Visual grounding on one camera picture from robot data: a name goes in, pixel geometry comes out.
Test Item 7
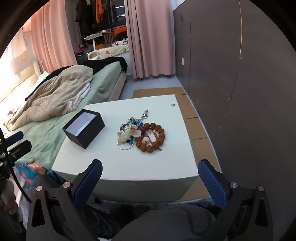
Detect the pink curtain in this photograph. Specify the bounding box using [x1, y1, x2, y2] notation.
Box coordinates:
[124, 0, 176, 79]
[30, 0, 79, 70]

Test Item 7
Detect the black hanging coat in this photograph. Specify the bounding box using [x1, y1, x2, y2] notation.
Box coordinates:
[75, 0, 95, 40]

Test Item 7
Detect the bed with green sheet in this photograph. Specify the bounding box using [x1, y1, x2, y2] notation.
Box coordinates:
[0, 61, 127, 172]

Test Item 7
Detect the white folding stand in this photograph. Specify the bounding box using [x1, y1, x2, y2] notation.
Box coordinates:
[84, 32, 104, 52]

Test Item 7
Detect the black cable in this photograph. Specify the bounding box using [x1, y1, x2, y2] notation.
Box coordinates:
[0, 127, 33, 204]

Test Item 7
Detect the red string bracelet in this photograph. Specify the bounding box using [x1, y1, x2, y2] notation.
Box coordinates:
[144, 130, 160, 142]

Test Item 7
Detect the beige blanket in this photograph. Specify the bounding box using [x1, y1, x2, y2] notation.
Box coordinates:
[2, 65, 94, 130]

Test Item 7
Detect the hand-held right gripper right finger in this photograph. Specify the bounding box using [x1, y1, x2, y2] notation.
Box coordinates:
[197, 159, 274, 241]

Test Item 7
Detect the white low table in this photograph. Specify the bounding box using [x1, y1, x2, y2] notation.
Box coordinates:
[51, 94, 199, 202]

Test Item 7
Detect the black bead bracelet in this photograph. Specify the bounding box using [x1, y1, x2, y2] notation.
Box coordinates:
[120, 117, 137, 130]

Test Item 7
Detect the flattened cardboard sheet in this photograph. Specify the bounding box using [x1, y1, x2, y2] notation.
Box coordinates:
[132, 87, 222, 202]

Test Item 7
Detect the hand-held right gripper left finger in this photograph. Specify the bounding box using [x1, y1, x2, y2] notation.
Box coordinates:
[26, 159, 103, 241]

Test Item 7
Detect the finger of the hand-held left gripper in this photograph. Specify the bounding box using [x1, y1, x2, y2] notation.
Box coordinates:
[7, 140, 32, 163]
[5, 131, 24, 147]

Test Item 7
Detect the black jewelry box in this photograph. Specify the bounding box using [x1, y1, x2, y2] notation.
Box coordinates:
[62, 109, 106, 150]

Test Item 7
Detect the bed with printed duvet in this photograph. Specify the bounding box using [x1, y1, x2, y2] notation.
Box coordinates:
[88, 38, 130, 59]

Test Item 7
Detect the white petal bracelet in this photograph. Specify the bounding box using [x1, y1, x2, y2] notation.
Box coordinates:
[117, 124, 142, 145]

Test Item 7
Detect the cream padded headboard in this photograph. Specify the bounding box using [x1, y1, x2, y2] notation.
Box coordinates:
[0, 60, 44, 102]

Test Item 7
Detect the silver chain bracelet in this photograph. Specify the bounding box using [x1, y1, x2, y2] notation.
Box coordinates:
[137, 109, 152, 121]

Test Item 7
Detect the orange hanging garment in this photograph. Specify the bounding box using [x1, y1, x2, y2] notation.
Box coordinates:
[95, 0, 103, 25]

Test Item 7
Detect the blue flower braided bracelet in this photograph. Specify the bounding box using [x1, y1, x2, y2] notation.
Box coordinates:
[129, 119, 145, 143]

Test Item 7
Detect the black cloth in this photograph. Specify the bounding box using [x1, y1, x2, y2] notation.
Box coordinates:
[77, 56, 128, 72]

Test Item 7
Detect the brown bead bracelet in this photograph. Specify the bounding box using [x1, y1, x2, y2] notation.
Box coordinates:
[135, 122, 166, 153]

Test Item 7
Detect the silver hoop bangle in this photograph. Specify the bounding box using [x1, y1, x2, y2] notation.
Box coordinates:
[117, 139, 135, 151]

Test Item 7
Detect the colourful printed cloth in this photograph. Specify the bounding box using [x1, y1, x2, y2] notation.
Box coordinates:
[14, 162, 67, 193]

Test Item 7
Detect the person's left hand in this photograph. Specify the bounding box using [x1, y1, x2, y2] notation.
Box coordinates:
[0, 179, 19, 216]

